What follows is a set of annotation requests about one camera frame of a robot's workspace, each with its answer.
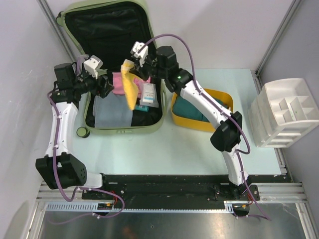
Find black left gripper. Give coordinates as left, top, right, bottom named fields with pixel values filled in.
left=73, top=63, right=115, bottom=98

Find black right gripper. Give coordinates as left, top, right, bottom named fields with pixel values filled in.
left=130, top=54, right=167, bottom=83

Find pink garment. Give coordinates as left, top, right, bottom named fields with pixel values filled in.
left=112, top=72, right=143, bottom=98

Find grey garment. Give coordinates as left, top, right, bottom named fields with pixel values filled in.
left=93, top=93, right=133, bottom=128

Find yellow towel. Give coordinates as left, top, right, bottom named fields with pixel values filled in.
left=121, top=59, right=139, bottom=111

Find teal garment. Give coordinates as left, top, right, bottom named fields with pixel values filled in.
left=172, top=93, right=231, bottom=124

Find yellow plastic basket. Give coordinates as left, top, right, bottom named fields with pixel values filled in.
left=170, top=88, right=234, bottom=132

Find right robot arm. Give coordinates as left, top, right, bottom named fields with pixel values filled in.
left=131, top=43, right=249, bottom=200

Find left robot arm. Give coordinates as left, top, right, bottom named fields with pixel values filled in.
left=35, top=56, right=113, bottom=199

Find teal toothpaste tube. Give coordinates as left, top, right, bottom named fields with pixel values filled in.
left=135, top=105, right=149, bottom=112

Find white plastic drawer organizer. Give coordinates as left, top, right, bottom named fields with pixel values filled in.
left=248, top=78, right=319, bottom=148

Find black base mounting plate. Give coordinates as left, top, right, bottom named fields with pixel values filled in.
left=82, top=174, right=292, bottom=211

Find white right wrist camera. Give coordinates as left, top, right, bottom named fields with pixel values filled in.
left=131, top=41, right=148, bottom=67

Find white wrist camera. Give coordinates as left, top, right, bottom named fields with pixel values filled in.
left=83, top=55, right=103, bottom=79
left=131, top=41, right=148, bottom=67

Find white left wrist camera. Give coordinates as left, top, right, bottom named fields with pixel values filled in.
left=83, top=55, right=103, bottom=79

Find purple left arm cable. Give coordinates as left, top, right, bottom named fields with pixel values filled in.
left=47, top=55, right=125, bottom=225

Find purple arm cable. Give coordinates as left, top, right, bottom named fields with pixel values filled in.
left=141, top=34, right=272, bottom=222
left=47, top=55, right=125, bottom=225

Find white slotted cable duct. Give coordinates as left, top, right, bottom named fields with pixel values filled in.
left=46, top=202, right=235, bottom=214

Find aluminium frame rail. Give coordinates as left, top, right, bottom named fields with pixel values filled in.
left=36, top=183, right=307, bottom=203

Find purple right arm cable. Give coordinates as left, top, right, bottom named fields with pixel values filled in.
left=141, top=34, right=272, bottom=222

